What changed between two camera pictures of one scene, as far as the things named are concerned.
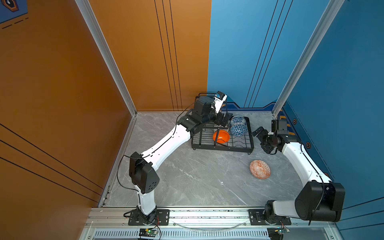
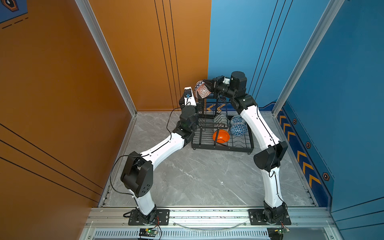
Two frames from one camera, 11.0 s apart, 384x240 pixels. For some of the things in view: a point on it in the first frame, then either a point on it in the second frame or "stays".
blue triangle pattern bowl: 239,130 stays
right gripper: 263,132 to 216,84
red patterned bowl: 260,169 to 201,89
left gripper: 219,122 to 196,109
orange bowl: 223,136 stays
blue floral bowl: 238,119 stays
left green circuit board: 148,232 stays
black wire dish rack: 236,136 stays
